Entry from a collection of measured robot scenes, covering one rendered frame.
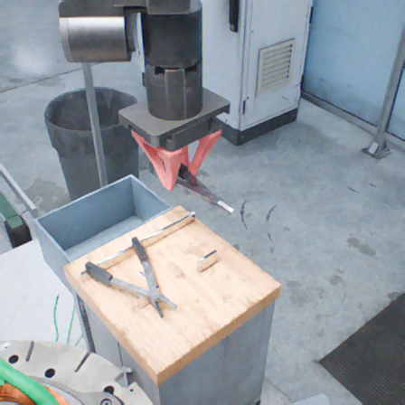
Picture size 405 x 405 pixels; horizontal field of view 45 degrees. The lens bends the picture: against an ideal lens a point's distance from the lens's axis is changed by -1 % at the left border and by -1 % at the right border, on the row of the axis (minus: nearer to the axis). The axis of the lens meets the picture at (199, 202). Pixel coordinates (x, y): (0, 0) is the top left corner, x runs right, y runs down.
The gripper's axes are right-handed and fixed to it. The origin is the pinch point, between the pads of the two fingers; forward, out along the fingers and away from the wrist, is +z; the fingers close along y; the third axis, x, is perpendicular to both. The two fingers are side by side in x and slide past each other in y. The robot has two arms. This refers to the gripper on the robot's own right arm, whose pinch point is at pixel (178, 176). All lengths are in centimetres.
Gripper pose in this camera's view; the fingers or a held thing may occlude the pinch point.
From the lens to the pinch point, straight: 57.1
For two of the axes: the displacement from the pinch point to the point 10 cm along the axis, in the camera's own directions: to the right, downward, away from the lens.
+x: 6.5, 4.8, -5.8
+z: 0.1, 7.7, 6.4
